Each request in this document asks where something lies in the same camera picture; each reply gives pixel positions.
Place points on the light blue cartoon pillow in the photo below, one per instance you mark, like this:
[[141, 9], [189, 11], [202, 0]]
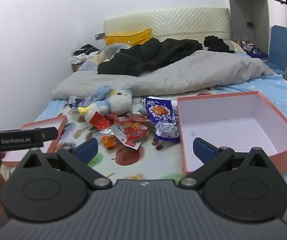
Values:
[[96, 60]]

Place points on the small black cloth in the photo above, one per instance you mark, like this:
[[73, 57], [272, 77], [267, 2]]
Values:
[[217, 43]]

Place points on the deep pink cardboard box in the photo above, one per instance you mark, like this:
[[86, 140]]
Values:
[[233, 110]]

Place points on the black jacket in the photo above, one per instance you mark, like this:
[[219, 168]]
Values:
[[146, 55]]

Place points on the wall outlet with plug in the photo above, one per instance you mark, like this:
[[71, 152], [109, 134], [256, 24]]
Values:
[[250, 24]]

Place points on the blue chair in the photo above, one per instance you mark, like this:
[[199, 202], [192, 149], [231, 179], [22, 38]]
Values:
[[279, 47]]

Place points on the clear blue-print snack packet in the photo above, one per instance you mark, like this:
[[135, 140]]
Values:
[[167, 131]]

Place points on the grey blanket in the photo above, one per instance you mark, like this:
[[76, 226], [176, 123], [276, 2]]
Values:
[[183, 75]]

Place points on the white pillow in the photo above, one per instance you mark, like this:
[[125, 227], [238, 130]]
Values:
[[238, 46]]

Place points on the yellow pillow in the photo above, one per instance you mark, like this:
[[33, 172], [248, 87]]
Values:
[[128, 36]]

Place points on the row of small bottles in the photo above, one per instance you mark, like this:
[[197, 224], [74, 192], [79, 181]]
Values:
[[247, 45]]

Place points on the fruit print tablecloth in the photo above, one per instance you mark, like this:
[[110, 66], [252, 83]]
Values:
[[146, 160]]

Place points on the white blue plush penguin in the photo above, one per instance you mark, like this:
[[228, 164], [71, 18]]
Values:
[[118, 102]]

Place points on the orange striped snack packet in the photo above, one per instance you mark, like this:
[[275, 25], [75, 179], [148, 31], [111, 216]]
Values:
[[138, 118]]

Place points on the dark blue snack packet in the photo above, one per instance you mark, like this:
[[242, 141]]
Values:
[[159, 110]]

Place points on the cream quilted headboard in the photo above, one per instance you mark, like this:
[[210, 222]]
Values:
[[183, 20]]

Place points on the grey wall socket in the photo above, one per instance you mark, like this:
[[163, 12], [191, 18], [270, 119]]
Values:
[[99, 36]]

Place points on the red label snack packet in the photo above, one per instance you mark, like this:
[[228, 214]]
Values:
[[133, 133]]

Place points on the orange clear snack packet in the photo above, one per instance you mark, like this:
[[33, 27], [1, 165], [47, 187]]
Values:
[[109, 140]]

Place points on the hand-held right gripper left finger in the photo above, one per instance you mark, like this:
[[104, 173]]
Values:
[[87, 150]]

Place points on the shallow pink box lid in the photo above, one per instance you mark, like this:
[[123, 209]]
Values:
[[46, 135]]

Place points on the red foil packet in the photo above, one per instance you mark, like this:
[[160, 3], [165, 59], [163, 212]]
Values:
[[99, 122]]

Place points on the brown cardboard box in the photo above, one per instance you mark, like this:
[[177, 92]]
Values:
[[76, 67]]

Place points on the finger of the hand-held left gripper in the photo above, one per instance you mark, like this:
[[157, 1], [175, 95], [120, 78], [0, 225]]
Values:
[[51, 133]]

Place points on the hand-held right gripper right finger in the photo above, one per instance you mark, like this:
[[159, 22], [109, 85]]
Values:
[[203, 150]]

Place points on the pile of clothes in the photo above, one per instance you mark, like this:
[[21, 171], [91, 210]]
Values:
[[83, 53]]

